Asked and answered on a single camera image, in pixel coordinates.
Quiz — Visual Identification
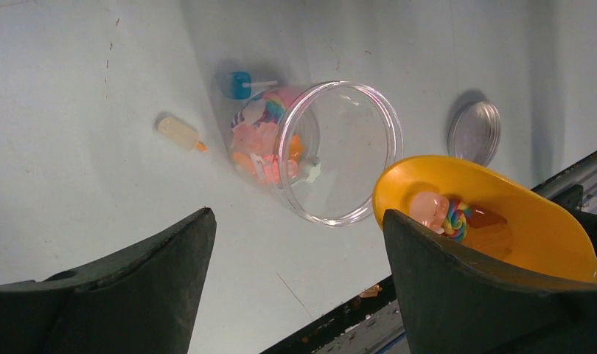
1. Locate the silver metal jar lid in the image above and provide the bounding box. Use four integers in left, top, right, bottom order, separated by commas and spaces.
447, 100, 501, 167

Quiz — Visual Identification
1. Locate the small fallen candy piece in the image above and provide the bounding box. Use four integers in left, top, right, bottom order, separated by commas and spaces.
358, 284, 383, 299

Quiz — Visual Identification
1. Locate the clear plastic jar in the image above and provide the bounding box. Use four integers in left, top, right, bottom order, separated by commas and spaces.
218, 81, 403, 227

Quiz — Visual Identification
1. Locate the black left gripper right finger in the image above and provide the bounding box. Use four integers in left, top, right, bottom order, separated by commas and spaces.
383, 210, 597, 353

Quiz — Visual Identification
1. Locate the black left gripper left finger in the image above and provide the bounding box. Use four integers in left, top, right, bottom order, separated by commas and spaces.
0, 208, 217, 353

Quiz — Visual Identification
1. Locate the cream popsicle candy on table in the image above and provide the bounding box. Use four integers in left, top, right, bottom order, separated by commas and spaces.
156, 116, 207, 152

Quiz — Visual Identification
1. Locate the orange plastic scoop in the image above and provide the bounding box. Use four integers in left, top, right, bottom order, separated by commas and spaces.
372, 156, 597, 284

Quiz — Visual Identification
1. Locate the blue lollipop on table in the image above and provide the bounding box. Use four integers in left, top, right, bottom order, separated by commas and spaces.
219, 71, 279, 100

